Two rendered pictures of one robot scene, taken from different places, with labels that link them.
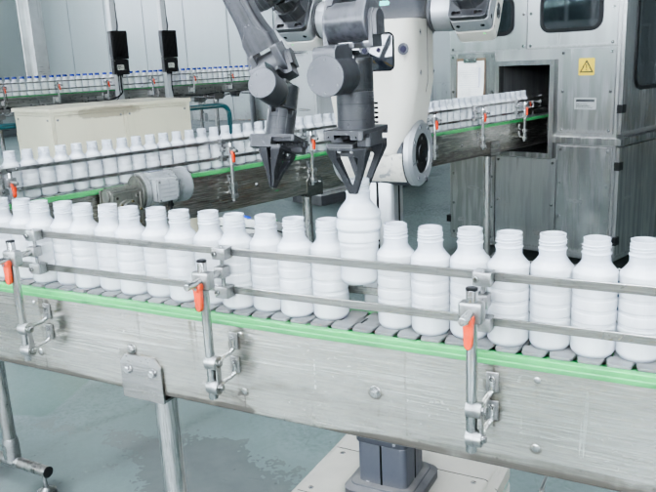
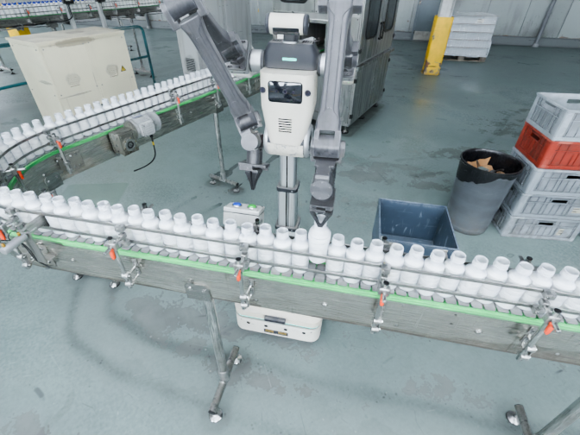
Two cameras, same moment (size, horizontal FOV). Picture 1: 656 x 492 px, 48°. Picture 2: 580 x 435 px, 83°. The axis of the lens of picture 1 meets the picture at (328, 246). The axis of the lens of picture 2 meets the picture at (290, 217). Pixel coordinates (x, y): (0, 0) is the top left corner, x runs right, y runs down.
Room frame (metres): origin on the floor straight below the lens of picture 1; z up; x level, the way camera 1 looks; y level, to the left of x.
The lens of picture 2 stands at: (0.41, 0.26, 1.83)
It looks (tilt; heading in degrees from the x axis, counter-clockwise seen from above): 37 degrees down; 343
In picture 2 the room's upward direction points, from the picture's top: 1 degrees clockwise
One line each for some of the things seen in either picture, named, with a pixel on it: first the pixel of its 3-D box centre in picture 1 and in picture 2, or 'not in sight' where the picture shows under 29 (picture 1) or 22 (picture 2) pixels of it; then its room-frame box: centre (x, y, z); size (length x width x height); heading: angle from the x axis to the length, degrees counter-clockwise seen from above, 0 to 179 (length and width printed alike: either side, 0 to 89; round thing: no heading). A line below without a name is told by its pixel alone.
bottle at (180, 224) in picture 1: (183, 255); (215, 239); (1.30, 0.26, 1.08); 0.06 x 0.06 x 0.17
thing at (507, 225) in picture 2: not in sight; (532, 215); (2.05, -2.48, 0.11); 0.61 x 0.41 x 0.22; 68
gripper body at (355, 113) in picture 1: (355, 115); (324, 190); (1.13, -0.05, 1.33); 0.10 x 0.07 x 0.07; 152
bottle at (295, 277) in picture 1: (296, 266); (282, 249); (1.19, 0.05, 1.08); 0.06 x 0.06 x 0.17
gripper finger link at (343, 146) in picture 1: (355, 162); (321, 211); (1.13, -0.05, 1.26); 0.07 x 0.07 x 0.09; 62
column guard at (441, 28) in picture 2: not in sight; (437, 46); (7.11, -5.00, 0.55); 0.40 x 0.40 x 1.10; 62
